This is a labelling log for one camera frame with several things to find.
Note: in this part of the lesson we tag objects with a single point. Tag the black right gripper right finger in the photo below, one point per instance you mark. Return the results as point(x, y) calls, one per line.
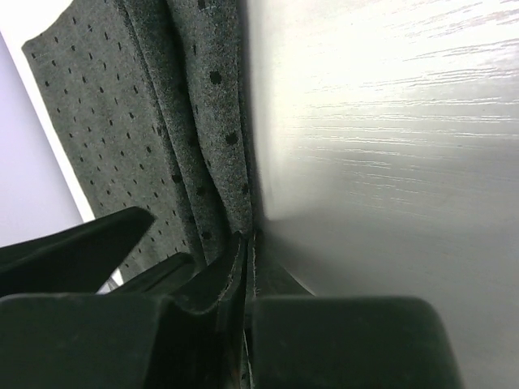
point(299, 340)

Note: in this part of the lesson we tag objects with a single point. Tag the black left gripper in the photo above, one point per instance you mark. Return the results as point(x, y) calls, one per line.
point(77, 260)

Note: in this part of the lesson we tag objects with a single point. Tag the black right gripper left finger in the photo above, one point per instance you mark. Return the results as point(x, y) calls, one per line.
point(169, 327)

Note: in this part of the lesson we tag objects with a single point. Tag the grey polka dot skirt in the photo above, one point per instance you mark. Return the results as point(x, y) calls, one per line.
point(147, 100)

